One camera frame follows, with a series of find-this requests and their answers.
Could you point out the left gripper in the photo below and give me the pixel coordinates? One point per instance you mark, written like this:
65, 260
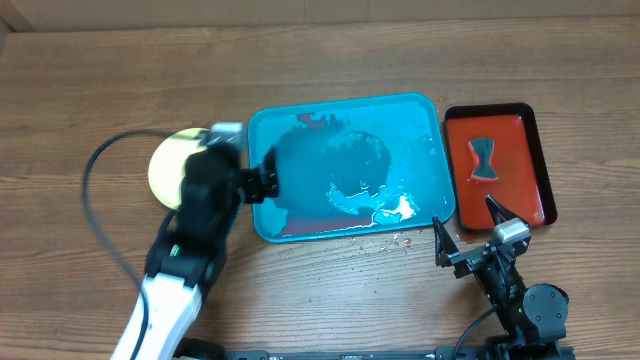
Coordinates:
259, 189

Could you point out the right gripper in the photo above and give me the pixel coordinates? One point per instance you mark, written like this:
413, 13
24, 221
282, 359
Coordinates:
468, 258

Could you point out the red sponge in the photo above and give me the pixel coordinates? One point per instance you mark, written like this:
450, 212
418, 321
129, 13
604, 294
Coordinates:
482, 150

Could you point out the yellow plate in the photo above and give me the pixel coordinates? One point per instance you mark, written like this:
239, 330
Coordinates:
166, 167

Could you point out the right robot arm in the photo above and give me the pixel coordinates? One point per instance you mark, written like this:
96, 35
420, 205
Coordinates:
533, 318

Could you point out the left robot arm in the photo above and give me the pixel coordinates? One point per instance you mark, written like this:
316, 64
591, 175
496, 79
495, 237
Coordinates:
189, 254

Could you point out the red black tray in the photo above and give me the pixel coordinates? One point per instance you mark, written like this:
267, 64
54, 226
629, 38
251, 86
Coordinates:
494, 151

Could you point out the teal plastic tray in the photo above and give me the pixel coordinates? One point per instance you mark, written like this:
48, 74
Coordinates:
352, 167

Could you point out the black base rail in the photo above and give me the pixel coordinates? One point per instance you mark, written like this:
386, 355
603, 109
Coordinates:
350, 354

